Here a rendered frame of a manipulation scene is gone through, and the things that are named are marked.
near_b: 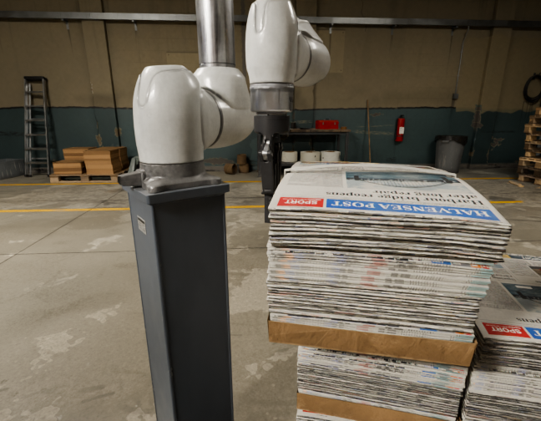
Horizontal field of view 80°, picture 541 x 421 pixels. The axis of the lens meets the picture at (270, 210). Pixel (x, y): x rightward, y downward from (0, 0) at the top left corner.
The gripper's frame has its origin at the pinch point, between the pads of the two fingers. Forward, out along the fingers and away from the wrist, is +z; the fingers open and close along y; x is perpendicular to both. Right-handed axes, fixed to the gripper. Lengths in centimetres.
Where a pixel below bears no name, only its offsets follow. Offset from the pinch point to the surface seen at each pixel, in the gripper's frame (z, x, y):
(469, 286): 0.7, -32.2, -27.6
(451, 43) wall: -160, -206, 728
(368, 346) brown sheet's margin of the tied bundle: 11.9, -20.8, -27.4
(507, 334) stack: 13.4, -42.7, -17.4
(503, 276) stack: 13, -51, 5
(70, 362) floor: 96, 110, 36
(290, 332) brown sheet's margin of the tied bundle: 11.0, -9.4, -28.0
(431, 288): 1.4, -27.7, -27.7
